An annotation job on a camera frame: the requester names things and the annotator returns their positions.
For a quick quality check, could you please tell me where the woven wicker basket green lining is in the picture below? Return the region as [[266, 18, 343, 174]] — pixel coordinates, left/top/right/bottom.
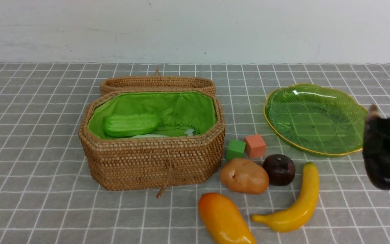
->
[[78, 88, 225, 191]]

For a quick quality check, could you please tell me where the orange yellow toy mango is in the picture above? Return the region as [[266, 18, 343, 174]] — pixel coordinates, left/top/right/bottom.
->
[[198, 192, 256, 244]]

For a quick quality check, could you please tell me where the green toy cucumber with leaves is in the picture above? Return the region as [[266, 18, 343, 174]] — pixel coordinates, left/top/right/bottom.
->
[[103, 113, 161, 138]]

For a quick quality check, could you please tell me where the orange foam cube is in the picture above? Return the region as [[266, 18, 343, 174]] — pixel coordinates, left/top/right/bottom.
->
[[244, 134, 266, 159]]

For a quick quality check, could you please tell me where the purple toy eggplant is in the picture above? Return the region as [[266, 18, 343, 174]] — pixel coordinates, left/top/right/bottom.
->
[[362, 104, 390, 190]]

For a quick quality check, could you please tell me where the grey checked tablecloth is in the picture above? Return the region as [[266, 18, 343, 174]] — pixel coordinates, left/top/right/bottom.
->
[[0, 63, 390, 244]]

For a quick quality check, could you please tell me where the woven wicker basket lid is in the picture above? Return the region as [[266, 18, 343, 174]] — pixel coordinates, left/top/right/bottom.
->
[[100, 69, 216, 96]]

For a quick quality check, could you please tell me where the brown toy potato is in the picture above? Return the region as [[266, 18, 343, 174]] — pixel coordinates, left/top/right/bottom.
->
[[219, 159, 269, 195]]

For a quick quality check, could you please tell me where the green glass leaf plate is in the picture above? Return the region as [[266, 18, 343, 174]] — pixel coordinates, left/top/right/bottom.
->
[[264, 83, 367, 157]]

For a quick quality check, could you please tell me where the green foam cube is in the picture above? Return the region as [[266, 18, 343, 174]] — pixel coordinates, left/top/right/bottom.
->
[[225, 139, 246, 161]]

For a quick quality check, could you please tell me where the dark purple passion fruit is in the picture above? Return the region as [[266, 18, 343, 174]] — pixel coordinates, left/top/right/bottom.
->
[[262, 154, 296, 186]]

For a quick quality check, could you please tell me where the yellow toy banana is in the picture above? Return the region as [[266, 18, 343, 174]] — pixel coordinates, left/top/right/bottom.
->
[[251, 162, 320, 232]]

